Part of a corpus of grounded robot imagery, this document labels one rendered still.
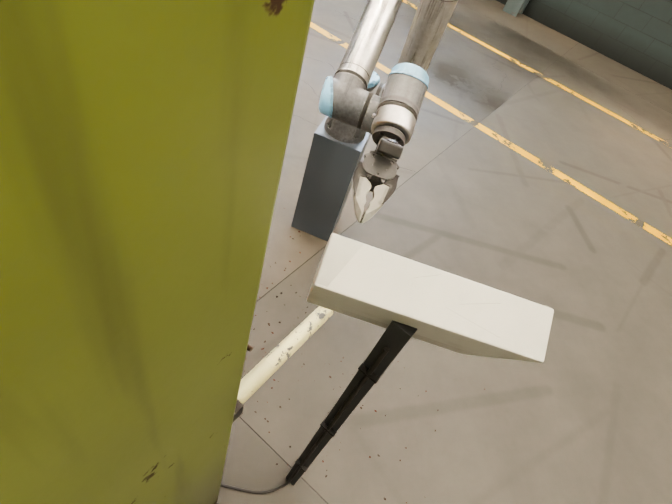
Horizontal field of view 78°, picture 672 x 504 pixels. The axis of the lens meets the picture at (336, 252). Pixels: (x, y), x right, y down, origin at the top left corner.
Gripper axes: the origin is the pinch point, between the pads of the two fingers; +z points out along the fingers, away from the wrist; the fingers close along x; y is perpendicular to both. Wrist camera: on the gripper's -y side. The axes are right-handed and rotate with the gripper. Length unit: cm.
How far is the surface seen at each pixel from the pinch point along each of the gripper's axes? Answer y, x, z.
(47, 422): -46, 18, 38
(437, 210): 165, -55, -82
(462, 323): -21.4, -16.6, 18.0
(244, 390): 26, 11, 41
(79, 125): -62, 16, 23
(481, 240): 159, -85, -70
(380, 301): -21.5, -4.7, 18.9
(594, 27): 377, -249, -525
